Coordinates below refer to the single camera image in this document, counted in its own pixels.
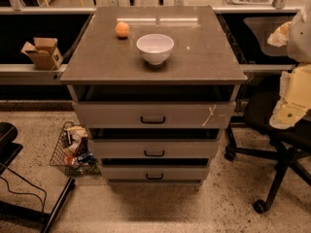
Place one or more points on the black office chair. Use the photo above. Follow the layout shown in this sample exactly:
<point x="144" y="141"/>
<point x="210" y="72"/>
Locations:
<point x="290" y="144"/>

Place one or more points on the wire basket with items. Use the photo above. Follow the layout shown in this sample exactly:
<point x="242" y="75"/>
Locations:
<point x="72" y="155"/>

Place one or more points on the orange fruit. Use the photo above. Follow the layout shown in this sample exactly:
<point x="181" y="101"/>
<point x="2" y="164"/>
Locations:
<point x="122" y="29"/>

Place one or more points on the grey drawer cabinet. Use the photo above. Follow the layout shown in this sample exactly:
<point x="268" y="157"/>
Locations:
<point x="201" y="68"/>

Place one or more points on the open cardboard box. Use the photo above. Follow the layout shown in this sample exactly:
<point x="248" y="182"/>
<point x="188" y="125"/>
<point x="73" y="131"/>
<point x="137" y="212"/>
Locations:
<point x="44" y="53"/>

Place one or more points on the black stand base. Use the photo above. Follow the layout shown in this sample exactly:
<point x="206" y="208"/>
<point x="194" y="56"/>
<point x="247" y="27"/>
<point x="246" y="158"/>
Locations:
<point x="8" y="152"/>

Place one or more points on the white bowl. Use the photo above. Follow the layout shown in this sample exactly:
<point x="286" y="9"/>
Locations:
<point x="155" y="48"/>

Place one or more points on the grey drawer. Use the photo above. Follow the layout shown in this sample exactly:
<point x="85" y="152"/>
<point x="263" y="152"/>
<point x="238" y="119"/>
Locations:
<point x="172" y="148"/>
<point x="155" y="173"/>
<point x="187" y="115"/>

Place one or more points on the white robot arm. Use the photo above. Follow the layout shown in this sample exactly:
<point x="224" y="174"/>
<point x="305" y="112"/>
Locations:
<point x="295" y="87"/>

